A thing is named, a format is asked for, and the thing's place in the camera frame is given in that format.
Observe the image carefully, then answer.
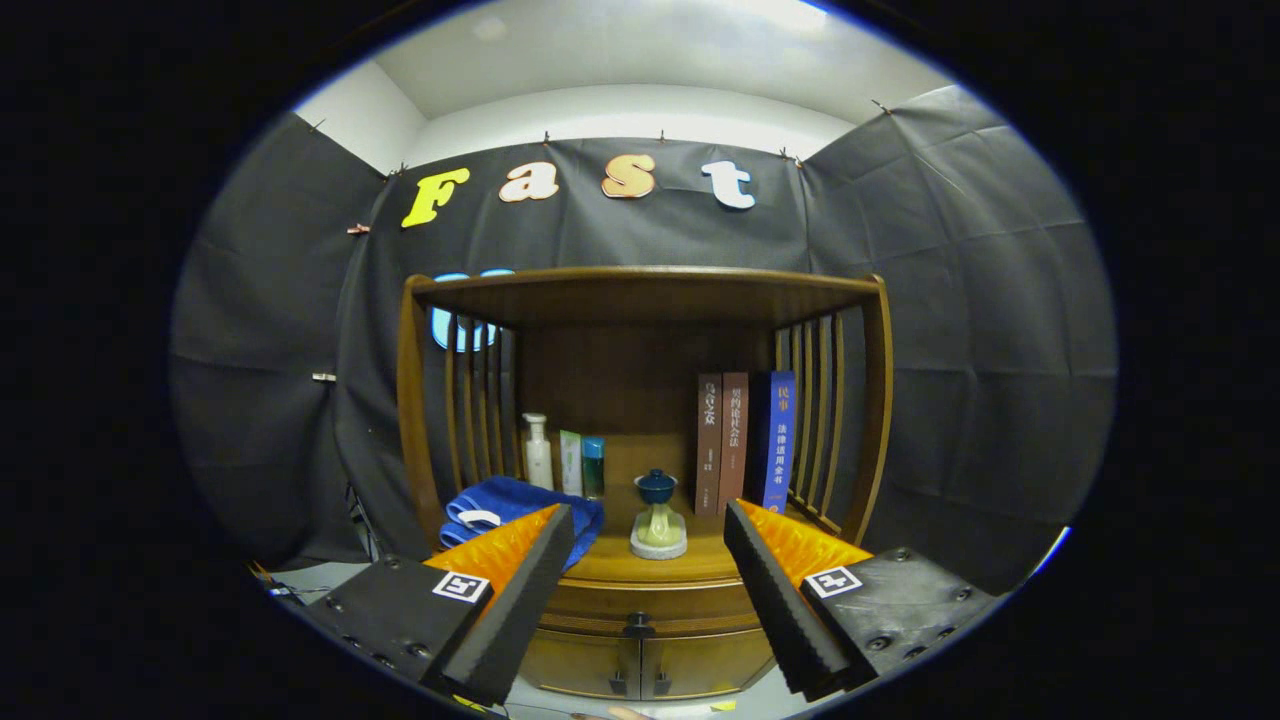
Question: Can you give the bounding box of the floor cable bundle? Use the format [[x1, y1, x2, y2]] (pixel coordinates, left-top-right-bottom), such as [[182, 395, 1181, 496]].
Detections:
[[248, 560, 301, 601]]

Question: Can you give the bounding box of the light brown book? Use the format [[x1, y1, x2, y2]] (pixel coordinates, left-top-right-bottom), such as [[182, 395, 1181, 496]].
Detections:
[[718, 372, 749, 516]]

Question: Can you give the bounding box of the white pump bottle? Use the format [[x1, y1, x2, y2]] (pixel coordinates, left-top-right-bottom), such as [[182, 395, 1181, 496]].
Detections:
[[521, 412, 554, 491]]

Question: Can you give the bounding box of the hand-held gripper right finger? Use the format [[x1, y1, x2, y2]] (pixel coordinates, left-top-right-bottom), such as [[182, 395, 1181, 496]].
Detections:
[[723, 498, 1004, 703]]

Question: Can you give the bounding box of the dark brown book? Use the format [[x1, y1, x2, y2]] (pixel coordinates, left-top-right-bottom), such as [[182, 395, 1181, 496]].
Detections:
[[695, 374, 723, 517]]

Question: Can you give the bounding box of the wooden countertop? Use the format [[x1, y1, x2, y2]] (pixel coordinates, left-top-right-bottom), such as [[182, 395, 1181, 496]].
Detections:
[[440, 432, 871, 586]]

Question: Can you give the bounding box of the blue book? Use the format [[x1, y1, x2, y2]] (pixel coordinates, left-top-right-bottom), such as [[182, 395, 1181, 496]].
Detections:
[[748, 371, 797, 515]]

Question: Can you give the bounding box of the wooden drawer with black knob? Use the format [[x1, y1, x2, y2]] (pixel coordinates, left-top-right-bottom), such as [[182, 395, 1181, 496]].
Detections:
[[540, 580, 766, 641]]

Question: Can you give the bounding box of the wooden cabinet door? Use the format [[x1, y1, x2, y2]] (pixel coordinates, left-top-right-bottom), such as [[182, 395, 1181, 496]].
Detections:
[[640, 630, 776, 701], [520, 628, 641, 701]]

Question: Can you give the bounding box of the blue folded towel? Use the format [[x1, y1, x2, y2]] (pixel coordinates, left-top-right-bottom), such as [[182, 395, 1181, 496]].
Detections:
[[438, 475, 606, 573]]

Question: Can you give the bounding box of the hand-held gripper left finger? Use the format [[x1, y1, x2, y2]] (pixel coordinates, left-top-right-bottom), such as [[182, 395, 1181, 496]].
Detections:
[[303, 502, 577, 708]]

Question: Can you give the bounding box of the brown wooden cabinet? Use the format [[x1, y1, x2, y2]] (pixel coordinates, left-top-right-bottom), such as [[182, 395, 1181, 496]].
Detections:
[[396, 265, 894, 701]]

